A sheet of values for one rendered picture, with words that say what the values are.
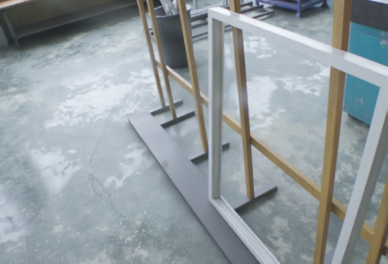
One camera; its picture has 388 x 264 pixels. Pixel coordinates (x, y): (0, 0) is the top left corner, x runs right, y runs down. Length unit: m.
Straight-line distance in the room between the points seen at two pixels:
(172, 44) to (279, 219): 2.89
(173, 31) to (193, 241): 2.89
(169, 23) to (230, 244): 3.02
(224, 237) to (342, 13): 1.66
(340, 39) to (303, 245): 1.52
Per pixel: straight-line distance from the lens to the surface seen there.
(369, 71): 1.21
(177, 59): 4.75
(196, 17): 6.44
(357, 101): 3.37
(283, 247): 2.44
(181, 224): 2.62
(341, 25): 1.33
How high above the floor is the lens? 2.00
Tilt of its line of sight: 32 degrees down
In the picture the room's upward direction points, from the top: 10 degrees counter-clockwise
